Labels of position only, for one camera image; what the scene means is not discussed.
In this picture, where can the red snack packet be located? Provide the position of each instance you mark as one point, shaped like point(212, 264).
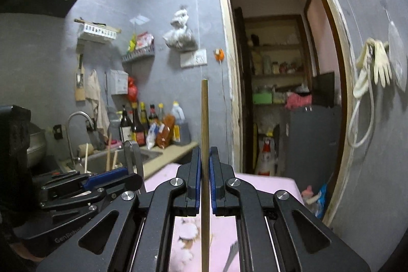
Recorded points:
point(145, 40)

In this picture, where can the hanging beige towel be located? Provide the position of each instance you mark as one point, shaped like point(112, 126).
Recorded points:
point(95, 96)

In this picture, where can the cream rubber gloves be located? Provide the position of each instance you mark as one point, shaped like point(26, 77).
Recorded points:
point(382, 65)

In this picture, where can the white mesh bag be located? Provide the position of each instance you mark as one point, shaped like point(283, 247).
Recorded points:
point(398, 58)

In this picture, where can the dark soy sauce bottle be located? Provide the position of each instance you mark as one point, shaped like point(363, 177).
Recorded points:
point(138, 128)

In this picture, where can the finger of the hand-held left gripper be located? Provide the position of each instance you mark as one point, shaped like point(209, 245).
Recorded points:
point(105, 174)
point(83, 200)

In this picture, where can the black monitor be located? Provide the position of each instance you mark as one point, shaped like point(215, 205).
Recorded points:
point(323, 88)

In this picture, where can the white wall basket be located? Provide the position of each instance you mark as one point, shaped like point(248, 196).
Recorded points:
point(97, 31)

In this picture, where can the dark wine bottle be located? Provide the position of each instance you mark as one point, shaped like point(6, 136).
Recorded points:
point(125, 128)

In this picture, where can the orange wall hook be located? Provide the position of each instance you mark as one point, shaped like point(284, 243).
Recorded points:
point(218, 55)

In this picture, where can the hanging wooden cutting board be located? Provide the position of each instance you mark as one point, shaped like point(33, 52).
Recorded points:
point(80, 84)

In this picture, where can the red plastic bag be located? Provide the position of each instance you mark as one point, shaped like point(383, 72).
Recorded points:
point(133, 90)

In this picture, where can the white blue packet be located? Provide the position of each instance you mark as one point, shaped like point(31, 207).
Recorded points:
point(152, 136)

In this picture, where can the pink cloth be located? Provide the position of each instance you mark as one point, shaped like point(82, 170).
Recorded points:
point(298, 101)

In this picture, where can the wooden chopstick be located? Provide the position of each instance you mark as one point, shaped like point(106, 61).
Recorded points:
point(205, 147)
point(109, 151)
point(115, 160)
point(86, 159)

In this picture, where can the pink tablecloth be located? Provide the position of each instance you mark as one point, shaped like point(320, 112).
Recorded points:
point(188, 246)

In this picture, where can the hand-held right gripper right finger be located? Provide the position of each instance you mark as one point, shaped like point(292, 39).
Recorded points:
point(212, 178)

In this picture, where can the green box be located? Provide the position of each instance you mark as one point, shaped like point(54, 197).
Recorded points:
point(262, 98)

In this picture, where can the metal fork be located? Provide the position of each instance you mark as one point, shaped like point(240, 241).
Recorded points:
point(232, 256)

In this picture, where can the blue plastic bag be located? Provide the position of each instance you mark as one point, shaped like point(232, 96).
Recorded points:
point(321, 200)

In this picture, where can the pink bottle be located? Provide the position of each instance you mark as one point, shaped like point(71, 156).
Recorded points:
point(307, 192)

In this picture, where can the orange seasoning packet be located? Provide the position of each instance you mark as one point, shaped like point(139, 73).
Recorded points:
point(165, 131)

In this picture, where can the yellow green snack packet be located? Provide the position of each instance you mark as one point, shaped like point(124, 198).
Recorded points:
point(133, 44)

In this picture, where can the hanging clear plastic bag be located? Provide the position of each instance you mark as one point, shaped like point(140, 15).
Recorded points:
point(180, 34)

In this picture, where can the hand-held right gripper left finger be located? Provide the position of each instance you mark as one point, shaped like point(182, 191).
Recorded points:
point(198, 173)

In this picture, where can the white cardboard box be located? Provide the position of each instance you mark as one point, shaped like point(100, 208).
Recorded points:
point(119, 82)

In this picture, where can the red cap sauce bottle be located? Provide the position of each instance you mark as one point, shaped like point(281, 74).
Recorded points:
point(153, 114)

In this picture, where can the wooden storage shelf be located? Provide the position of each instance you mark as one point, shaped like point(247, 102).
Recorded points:
point(280, 45)

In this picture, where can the wooden door frame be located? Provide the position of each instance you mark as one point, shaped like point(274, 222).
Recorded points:
point(224, 68)

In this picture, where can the metal faucet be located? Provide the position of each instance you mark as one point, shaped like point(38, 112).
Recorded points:
point(78, 114)

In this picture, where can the grey cabinet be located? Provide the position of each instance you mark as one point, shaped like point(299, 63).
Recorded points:
point(312, 141)

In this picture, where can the black wall socket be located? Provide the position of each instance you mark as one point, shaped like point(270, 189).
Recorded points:
point(57, 131)

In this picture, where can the white wall socket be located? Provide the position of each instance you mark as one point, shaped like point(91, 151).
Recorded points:
point(193, 59)

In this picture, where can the kitchen counter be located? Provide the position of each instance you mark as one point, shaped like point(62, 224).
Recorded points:
point(172, 152)

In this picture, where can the yellow cap sauce bottle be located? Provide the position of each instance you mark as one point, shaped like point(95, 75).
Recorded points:
point(144, 116)

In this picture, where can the small yellow cap bottle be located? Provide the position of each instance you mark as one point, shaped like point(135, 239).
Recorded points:
point(161, 112)

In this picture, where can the large cooking oil jug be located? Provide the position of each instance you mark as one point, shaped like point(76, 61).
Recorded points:
point(181, 128)

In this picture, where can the metal pot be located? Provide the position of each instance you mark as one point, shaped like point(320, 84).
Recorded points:
point(36, 147)

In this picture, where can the grey wall shelf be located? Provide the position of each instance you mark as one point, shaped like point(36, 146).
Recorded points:
point(138, 55)

